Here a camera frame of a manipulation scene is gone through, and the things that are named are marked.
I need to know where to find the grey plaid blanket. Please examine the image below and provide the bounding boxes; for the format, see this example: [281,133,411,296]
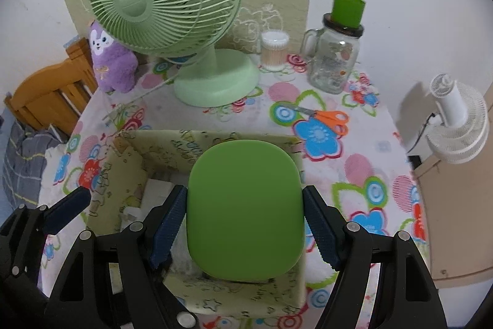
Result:
[3,119,58,210]

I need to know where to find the white standing fan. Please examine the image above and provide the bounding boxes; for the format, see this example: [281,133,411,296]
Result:
[426,72,489,165]

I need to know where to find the printed fabric storage box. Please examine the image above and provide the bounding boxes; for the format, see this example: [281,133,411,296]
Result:
[85,129,309,320]

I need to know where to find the purple plush bunny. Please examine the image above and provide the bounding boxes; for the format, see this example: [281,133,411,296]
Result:
[89,20,138,94]

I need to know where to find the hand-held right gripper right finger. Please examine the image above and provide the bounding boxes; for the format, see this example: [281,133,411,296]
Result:
[304,186,447,329]

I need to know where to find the black fan cord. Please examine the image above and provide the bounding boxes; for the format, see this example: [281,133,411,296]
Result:
[406,112,440,156]

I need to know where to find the beige door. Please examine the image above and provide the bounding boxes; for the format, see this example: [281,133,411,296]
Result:
[414,82,493,289]

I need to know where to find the floral tablecloth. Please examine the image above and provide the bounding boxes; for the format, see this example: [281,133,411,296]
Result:
[36,51,434,329]

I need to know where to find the green case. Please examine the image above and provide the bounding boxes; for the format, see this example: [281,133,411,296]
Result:
[186,139,305,281]

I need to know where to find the green desk fan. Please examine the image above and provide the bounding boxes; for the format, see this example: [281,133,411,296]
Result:
[84,0,260,108]

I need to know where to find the wooden chair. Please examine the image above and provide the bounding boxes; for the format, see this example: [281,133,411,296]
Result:
[4,37,99,137]

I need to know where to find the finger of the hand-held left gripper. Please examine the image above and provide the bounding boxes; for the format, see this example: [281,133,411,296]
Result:
[0,186,92,276]

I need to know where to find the clear cotton swab jar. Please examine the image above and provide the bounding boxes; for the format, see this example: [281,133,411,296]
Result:
[261,30,290,72]

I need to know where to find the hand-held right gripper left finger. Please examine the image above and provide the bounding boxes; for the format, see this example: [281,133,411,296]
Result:
[42,186,199,329]

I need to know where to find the glass mug jar green lid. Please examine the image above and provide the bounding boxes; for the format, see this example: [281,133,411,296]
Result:
[299,0,367,95]

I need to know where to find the orange handled scissors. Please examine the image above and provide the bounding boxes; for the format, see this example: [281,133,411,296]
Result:
[287,103,349,137]

